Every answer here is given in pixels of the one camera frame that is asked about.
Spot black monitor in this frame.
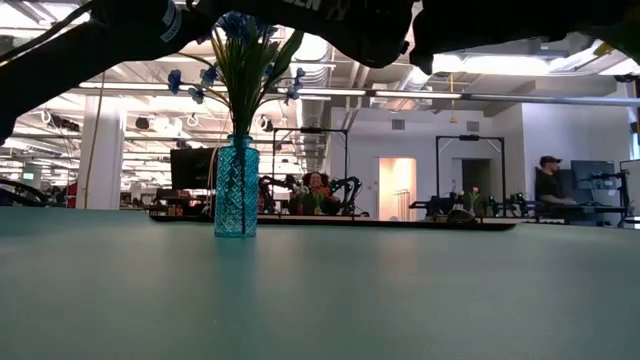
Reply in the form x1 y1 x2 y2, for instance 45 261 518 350
169 147 220 192

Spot black office desk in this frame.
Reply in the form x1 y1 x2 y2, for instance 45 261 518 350
519 199 632 225

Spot teal table mat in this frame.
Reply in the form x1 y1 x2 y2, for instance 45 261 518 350
0 205 640 360

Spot dark desk monitor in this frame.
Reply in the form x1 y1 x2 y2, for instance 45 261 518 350
570 159 617 191

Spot teal patterned glass vase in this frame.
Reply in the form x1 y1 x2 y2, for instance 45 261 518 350
213 133 261 239

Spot person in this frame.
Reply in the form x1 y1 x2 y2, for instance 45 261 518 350
533 155 576 206
301 171 344 217

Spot white building column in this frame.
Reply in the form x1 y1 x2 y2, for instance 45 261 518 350
76 95 127 210

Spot yellow hanging cord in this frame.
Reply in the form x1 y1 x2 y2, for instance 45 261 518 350
82 72 107 209

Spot black gantry frame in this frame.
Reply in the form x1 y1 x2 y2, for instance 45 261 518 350
434 133 506 221
271 126 350 217

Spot small vase pink tulip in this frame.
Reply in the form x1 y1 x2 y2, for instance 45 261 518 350
466 185 481 217

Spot small vase orange flowers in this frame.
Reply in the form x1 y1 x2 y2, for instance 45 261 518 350
310 186 327 216

